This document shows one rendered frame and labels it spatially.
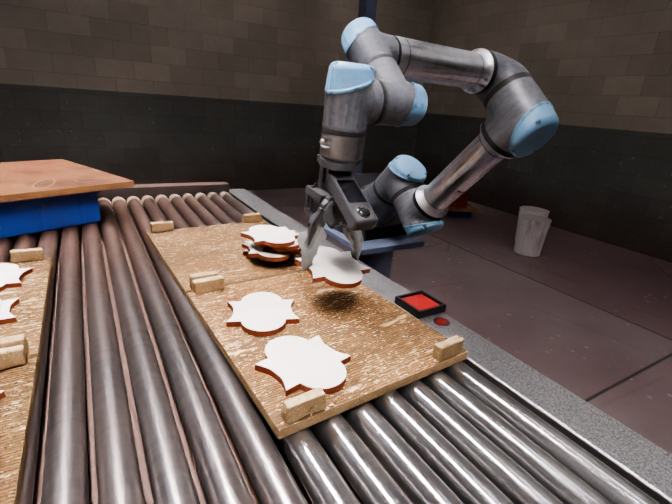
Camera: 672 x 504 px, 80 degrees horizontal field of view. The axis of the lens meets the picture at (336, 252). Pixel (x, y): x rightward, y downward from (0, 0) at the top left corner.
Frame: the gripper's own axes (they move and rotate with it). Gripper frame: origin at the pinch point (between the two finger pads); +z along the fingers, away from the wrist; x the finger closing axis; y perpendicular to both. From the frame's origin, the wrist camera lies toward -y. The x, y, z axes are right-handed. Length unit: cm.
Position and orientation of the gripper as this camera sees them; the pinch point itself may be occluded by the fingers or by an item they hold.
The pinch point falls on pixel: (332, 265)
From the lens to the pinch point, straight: 77.3
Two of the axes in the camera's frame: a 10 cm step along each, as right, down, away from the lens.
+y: -5.0, -4.2, 7.6
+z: -1.2, 9.0, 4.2
